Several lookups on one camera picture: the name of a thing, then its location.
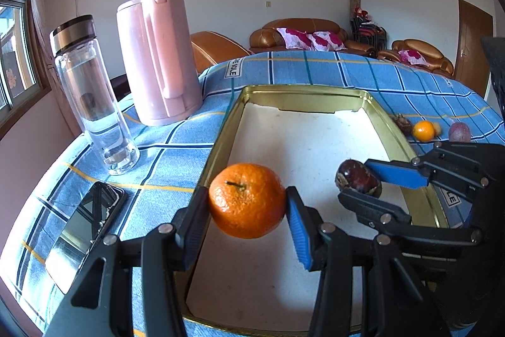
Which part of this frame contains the floral pink white pillow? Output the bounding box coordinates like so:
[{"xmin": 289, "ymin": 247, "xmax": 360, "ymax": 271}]
[
  {"xmin": 276, "ymin": 27, "xmax": 316, "ymax": 50},
  {"xmin": 398, "ymin": 49, "xmax": 429, "ymax": 67},
  {"xmin": 308, "ymin": 31, "xmax": 348, "ymax": 51}
]

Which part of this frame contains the brown wooden door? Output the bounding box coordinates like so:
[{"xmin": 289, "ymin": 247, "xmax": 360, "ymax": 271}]
[{"xmin": 453, "ymin": 0, "xmax": 495, "ymax": 99}]

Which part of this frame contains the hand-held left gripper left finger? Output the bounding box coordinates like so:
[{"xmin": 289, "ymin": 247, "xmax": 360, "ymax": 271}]
[{"xmin": 43, "ymin": 186, "xmax": 211, "ymax": 337}]

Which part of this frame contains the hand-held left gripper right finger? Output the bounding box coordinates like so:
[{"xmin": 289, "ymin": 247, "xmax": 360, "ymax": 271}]
[{"xmin": 286, "ymin": 186, "xmax": 452, "ymax": 337}]

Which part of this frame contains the red paper window decal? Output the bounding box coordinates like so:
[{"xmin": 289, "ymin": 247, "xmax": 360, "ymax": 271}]
[{"xmin": 5, "ymin": 66, "xmax": 20, "ymax": 89}]

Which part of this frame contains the dark wooden side table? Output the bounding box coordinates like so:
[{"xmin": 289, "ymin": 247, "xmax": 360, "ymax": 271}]
[{"xmin": 110, "ymin": 75, "xmax": 131, "ymax": 101}]

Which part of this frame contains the brown rough water chestnut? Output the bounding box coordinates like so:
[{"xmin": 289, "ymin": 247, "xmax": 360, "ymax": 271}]
[{"xmin": 392, "ymin": 114, "xmax": 414, "ymax": 136}]

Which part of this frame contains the brown leather armchair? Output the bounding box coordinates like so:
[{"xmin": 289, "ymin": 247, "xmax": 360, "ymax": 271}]
[
  {"xmin": 190, "ymin": 31, "xmax": 255, "ymax": 74},
  {"xmin": 377, "ymin": 39, "xmax": 455, "ymax": 76}
]

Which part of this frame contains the large stemmed mandarin orange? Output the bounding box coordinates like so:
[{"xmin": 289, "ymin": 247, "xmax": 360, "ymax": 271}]
[{"xmin": 208, "ymin": 162, "xmax": 287, "ymax": 240}]

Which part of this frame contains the black smartphone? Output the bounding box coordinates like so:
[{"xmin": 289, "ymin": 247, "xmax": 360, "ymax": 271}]
[{"xmin": 44, "ymin": 181, "xmax": 129, "ymax": 295}]

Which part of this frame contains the smooth small orange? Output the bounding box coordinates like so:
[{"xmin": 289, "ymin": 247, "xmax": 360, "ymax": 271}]
[{"xmin": 413, "ymin": 120, "xmax": 435, "ymax": 142}]

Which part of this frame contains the brown leather sofa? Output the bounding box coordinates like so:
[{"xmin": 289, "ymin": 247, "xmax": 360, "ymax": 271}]
[{"xmin": 249, "ymin": 18, "xmax": 377, "ymax": 57}]

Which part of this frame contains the gold metal tin tray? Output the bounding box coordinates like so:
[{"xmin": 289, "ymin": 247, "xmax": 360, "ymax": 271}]
[{"xmin": 179, "ymin": 84, "xmax": 450, "ymax": 337}]

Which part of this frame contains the stack of black chairs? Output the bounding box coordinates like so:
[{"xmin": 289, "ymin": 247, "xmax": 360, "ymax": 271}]
[{"xmin": 350, "ymin": 15, "xmax": 387, "ymax": 49}]

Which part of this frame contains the purple passion fruit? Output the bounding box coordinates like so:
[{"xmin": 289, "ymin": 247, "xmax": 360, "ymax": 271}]
[{"xmin": 449, "ymin": 123, "xmax": 472, "ymax": 143}]

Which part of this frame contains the sliding glass window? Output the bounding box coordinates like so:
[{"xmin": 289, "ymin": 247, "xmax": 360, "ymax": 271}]
[{"xmin": 0, "ymin": 0, "xmax": 52, "ymax": 124}]

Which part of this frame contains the pink electric kettle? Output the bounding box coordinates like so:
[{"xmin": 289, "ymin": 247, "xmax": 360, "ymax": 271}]
[{"xmin": 116, "ymin": 0, "xmax": 204, "ymax": 127}]

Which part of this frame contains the blue plaid tablecloth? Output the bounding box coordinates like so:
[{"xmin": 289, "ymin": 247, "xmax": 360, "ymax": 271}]
[{"xmin": 0, "ymin": 52, "xmax": 505, "ymax": 337}]

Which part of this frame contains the glass bottle with metal lid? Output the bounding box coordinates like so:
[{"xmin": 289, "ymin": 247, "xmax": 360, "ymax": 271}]
[{"xmin": 49, "ymin": 15, "xmax": 141, "ymax": 176}]

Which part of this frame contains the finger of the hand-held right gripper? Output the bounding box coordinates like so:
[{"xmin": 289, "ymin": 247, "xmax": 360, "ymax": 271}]
[
  {"xmin": 364, "ymin": 141, "xmax": 495, "ymax": 203},
  {"xmin": 338, "ymin": 190, "xmax": 484, "ymax": 248}
]

